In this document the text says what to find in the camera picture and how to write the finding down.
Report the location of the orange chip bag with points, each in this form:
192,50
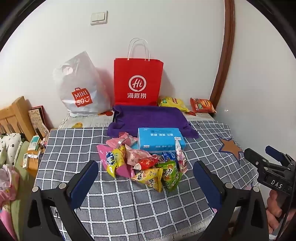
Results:
202,105

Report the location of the yellow chip bag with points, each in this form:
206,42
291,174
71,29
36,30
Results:
172,103

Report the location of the brown wooden door frame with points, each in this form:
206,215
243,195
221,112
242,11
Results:
225,58

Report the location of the green cloth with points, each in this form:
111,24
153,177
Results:
20,166

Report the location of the floral white pillow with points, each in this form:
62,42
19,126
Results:
9,146

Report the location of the small red snack packet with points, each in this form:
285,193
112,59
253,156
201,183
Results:
146,164

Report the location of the large pink snack packet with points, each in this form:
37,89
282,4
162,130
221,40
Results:
105,154

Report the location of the red flat box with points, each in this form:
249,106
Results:
38,107

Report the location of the pink plastic bag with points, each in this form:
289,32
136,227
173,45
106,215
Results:
8,185

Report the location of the small boxes at table side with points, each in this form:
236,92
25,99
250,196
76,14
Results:
34,162

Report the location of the yellow triangular snack packet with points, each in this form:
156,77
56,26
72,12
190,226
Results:
150,177

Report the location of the small blue snack packet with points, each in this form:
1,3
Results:
168,156

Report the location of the pink silver striped snack packet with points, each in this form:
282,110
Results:
124,139

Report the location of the white pink nougat packet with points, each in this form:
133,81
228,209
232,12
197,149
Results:
180,153

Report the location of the white light switch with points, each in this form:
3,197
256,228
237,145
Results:
99,18

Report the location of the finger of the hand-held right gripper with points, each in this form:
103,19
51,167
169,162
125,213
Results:
275,153
255,158

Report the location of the person's right hand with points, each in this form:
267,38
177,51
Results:
275,204

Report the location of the green snack packet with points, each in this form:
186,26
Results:
171,177

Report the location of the grey checked tablecloth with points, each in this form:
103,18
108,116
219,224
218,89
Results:
129,208

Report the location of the patterned kraft box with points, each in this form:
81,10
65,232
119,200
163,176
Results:
35,118

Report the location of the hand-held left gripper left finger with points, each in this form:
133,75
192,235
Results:
85,178

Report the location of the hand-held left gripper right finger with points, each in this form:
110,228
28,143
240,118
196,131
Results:
205,180

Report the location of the purple towel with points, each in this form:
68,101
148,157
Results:
150,118

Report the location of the teal white small box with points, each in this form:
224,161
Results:
34,142

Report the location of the red paper shopping bag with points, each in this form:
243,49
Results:
138,78

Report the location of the blue tissue box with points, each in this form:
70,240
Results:
159,139

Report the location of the white plastic shopping bag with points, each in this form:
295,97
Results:
78,83

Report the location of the pale pink peach snack packet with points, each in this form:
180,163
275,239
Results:
138,155

